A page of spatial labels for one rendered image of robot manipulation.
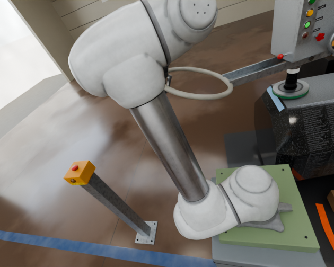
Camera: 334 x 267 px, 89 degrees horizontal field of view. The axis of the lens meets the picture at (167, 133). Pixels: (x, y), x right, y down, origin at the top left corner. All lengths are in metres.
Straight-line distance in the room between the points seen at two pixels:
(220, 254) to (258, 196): 0.37
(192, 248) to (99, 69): 1.62
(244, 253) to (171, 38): 0.83
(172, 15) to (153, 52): 0.07
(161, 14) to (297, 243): 0.84
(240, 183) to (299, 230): 0.33
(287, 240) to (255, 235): 0.10
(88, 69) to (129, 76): 0.08
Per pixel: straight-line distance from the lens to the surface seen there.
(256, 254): 0.91
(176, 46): 0.37
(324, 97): 1.55
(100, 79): 0.38
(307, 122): 1.47
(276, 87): 1.55
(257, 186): 0.64
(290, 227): 0.89
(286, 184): 0.96
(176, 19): 0.35
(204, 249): 1.75
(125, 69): 0.36
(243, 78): 1.22
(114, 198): 1.35
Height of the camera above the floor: 1.69
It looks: 39 degrees down
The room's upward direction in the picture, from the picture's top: 23 degrees counter-clockwise
